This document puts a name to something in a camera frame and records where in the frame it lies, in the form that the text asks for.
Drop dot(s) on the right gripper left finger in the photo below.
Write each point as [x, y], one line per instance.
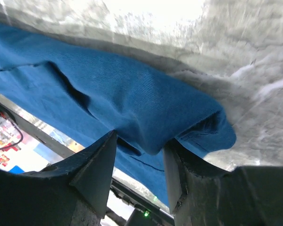
[72, 192]

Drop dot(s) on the black base beam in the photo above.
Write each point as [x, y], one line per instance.
[145, 213]

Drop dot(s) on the blue t shirt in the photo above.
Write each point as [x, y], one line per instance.
[86, 93]

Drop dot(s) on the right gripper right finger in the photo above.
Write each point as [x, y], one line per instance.
[201, 194]

